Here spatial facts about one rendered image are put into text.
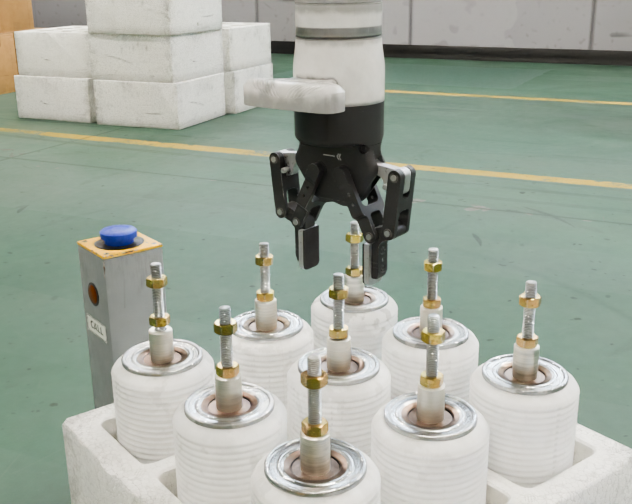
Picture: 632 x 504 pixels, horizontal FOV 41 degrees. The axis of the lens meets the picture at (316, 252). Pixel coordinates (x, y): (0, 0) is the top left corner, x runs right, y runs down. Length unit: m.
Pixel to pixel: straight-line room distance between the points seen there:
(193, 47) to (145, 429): 2.82
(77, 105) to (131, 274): 2.79
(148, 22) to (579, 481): 2.87
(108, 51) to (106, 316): 2.67
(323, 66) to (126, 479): 0.39
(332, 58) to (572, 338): 0.93
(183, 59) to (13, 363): 2.18
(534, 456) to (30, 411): 0.77
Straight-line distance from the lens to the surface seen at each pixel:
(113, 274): 0.93
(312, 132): 0.69
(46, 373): 1.41
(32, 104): 3.86
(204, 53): 3.60
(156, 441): 0.81
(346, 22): 0.67
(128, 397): 0.80
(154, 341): 0.80
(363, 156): 0.70
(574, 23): 5.79
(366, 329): 0.90
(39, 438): 1.23
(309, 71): 0.68
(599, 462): 0.82
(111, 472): 0.80
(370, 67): 0.69
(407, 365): 0.83
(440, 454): 0.68
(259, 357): 0.84
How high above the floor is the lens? 0.60
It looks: 18 degrees down
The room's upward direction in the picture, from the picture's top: 1 degrees counter-clockwise
